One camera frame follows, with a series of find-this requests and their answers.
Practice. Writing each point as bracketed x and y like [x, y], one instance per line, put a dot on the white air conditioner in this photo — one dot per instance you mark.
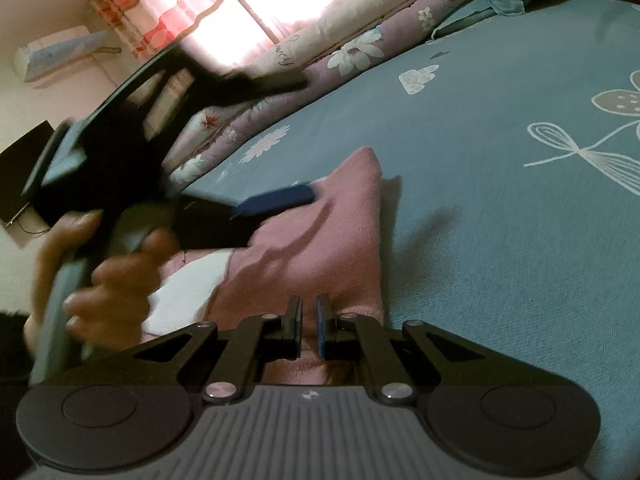
[60, 52]

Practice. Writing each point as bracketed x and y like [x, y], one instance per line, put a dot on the folded pink purple floral quilt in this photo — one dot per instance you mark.
[325, 55]

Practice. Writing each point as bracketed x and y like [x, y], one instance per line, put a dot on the pink and white knit sweater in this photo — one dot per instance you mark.
[310, 245]

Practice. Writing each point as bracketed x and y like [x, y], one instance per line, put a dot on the wall television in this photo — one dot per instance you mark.
[22, 175]

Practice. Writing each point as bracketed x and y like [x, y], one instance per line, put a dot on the teal floral bed sheet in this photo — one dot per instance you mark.
[500, 210]

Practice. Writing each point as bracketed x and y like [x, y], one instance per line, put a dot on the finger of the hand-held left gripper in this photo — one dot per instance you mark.
[240, 85]
[270, 202]

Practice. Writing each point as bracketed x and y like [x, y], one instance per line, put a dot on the pink striped curtain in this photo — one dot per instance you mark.
[225, 5]

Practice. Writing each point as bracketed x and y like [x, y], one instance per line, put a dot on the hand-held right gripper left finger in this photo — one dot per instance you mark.
[297, 327]

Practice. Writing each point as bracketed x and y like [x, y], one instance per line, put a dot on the flat teal pillow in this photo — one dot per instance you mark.
[462, 17]

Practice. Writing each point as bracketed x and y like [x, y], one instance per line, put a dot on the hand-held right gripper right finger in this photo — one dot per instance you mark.
[321, 330]

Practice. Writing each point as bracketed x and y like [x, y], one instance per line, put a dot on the person's left hand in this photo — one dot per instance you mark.
[110, 285]

